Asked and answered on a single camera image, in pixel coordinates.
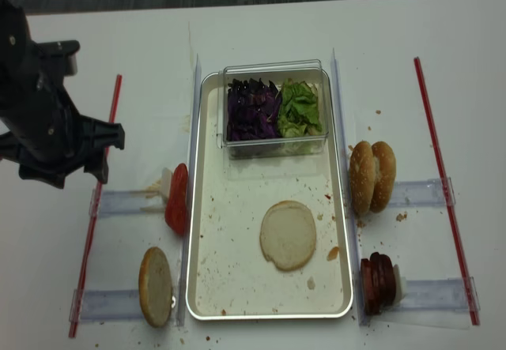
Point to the upper left clear rail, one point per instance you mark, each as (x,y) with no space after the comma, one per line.
(125,202)

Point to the white metal tray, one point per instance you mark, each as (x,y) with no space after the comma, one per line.
(228,277)

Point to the red tomato slices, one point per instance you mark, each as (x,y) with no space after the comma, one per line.
(176,209)

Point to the sesame bun top left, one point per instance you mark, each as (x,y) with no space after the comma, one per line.
(362,173)

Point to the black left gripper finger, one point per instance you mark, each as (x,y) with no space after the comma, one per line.
(96,165)
(97,134)

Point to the upper right clear rail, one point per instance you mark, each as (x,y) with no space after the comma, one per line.
(424,193)

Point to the clear plastic salad box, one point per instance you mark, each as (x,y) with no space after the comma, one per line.
(310,71)

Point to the left long clear rail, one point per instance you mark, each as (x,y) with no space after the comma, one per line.
(195,110)

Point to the white tomato pusher block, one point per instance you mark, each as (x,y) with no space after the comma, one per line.
(165,184)

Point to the red rod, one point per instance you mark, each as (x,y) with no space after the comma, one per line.
(95,223)
(460,253)

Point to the sesame bun top right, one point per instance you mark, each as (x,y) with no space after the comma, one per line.
(385,162)

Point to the white patty pusher block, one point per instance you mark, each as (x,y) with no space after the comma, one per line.
(398,284)

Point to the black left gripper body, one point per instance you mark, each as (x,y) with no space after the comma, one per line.
(44,125)

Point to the left red rod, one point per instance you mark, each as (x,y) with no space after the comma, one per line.
(95,223)

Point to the green lettuce leaves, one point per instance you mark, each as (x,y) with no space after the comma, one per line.
(299,111)

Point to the purple cabbage shreds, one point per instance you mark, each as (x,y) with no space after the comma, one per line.
(252,108)

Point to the lower right clear rail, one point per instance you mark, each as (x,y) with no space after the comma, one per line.
(452,294)

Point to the right long clear rail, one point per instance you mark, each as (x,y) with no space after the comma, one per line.
(340,130)

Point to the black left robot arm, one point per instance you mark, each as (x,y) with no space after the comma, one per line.
(19,55)

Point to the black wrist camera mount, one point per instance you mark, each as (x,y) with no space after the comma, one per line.
(59,57)

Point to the right red rod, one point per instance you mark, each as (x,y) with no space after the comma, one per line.
(460,253)

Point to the lower left clear rail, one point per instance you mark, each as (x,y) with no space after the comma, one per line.
(105,306)

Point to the bun slice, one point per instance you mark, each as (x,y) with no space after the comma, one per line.
(155,287)
(288,235)

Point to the long clear rail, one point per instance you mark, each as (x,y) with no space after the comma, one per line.
(195,110)
(340,130)

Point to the sesame bun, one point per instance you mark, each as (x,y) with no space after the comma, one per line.
(362,173)
(385,162)

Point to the dark meat patty slices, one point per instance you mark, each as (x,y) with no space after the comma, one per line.
(378,282)

